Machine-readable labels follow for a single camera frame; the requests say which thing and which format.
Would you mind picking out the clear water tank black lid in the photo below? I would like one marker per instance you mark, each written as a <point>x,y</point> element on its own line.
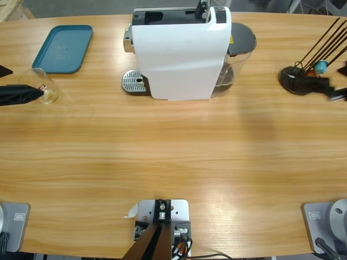
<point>241,38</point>

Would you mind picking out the white capsule coffee machine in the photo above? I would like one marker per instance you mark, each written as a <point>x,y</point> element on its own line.
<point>179,59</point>

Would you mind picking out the metal drip tray grate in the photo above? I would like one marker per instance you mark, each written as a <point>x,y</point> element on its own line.
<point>132,81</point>

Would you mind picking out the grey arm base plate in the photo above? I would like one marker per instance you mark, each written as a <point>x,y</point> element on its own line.
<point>322,224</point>
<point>16,224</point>

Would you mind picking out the clear drinking glass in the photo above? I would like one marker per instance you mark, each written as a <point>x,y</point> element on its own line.
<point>48,81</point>

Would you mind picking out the white paper scrap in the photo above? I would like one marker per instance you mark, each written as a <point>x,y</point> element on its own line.
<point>132,211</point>

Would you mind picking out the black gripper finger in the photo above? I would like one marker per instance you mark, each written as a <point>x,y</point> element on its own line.
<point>317,84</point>
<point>16,94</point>
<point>343,71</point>
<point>4,71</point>

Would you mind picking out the white background metal frame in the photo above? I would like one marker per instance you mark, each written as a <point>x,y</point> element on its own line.
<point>295,4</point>

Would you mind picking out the wooden pallet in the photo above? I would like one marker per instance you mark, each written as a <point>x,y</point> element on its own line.
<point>11,8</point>

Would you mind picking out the silver coffee machine lever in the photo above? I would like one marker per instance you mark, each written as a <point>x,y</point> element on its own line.
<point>202,8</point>

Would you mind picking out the teal plastic tray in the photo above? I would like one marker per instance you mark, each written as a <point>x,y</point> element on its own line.
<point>62,48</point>

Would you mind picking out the black capsule holder with rods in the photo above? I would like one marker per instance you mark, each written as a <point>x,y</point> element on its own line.
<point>295,88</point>

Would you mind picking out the blue coffee capsule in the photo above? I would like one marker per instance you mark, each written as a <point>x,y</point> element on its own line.
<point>321,67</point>

